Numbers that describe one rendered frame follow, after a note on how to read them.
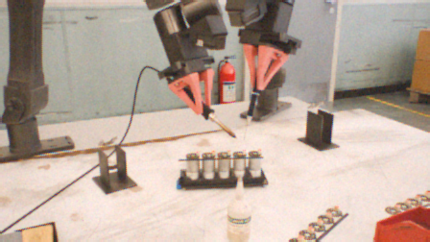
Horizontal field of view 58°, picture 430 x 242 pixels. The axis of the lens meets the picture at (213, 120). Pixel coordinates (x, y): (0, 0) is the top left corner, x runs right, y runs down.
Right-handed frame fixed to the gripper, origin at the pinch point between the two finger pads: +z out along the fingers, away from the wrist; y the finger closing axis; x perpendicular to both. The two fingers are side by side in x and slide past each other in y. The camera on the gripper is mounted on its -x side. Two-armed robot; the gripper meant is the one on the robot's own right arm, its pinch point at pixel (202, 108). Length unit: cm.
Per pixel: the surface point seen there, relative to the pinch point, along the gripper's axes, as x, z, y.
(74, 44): 211, -92, 112
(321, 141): -6.7, 15.8, 25.8
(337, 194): -16.4, 22.8, 7.5
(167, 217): -0.6, 14.7, -16.8
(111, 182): 13.4, 7.0, -15.6
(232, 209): -13.4, 15.5, -15.4
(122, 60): 203, -71, 144
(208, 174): -1.1, 11.6, -5.5
